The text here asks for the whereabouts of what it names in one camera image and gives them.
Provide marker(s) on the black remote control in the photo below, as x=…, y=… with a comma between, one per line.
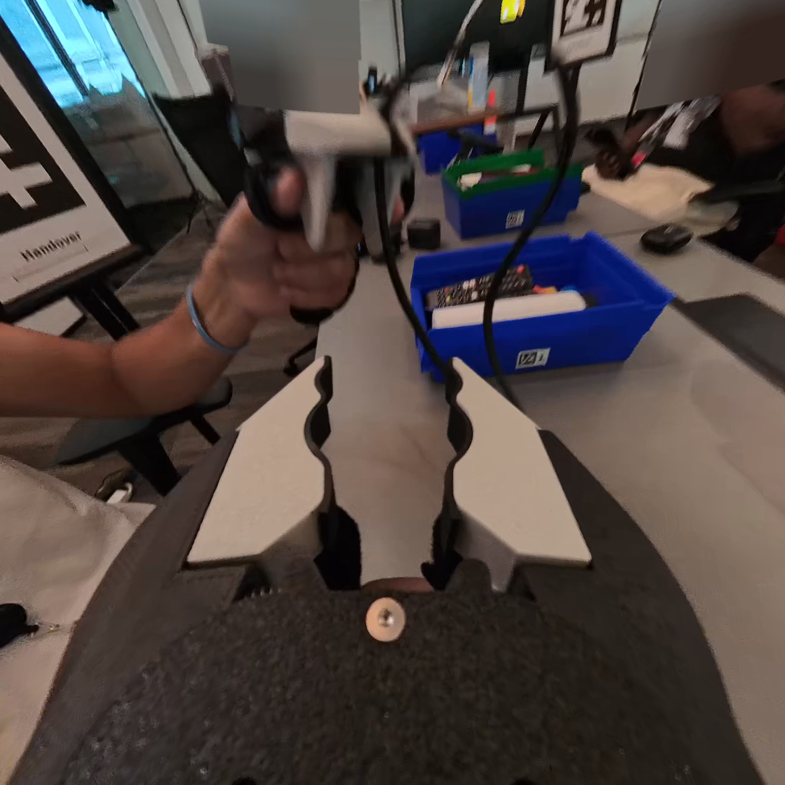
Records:
x=478, y=288

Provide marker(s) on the dark grey desk mat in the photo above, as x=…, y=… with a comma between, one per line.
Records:
x=736, y=337

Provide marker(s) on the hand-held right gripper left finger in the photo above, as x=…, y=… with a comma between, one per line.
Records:
x=257, y=490

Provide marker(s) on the black white fiducial sign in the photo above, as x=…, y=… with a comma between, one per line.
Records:
x=586, y=30
x=98, y=227

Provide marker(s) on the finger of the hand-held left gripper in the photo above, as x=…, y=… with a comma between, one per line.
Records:
x=371, y=208

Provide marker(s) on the cream cloth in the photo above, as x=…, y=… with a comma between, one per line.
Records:
x=662, y=190

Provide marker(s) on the black action camera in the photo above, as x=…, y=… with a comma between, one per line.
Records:
x=423, y=233

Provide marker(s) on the blue plastic bin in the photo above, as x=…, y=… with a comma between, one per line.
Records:
x=441, y=150
x=478, y=211
x=582, y=343

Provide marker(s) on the person's left hand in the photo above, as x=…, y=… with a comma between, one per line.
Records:
x=257, y=263

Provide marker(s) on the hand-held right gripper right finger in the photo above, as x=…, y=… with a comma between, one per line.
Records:
x=521, y=490

